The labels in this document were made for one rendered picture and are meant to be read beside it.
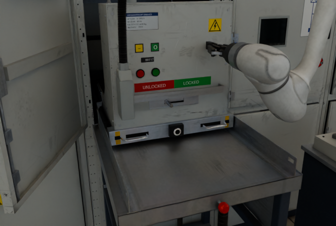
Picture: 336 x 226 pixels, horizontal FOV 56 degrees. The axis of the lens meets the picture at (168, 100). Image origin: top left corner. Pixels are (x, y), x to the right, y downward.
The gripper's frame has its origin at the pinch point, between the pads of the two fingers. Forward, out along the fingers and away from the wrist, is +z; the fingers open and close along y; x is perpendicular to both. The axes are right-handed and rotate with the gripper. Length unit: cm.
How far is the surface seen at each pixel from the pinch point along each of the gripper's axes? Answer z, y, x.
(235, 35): 29.0, 27.1, -0.6
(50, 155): 3, -63, -37
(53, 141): 6, -61, -33
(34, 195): 29, -74, -69
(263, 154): -21.2, 12.3, -38.0
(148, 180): -23, -32, -38
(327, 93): 31, 93, -38
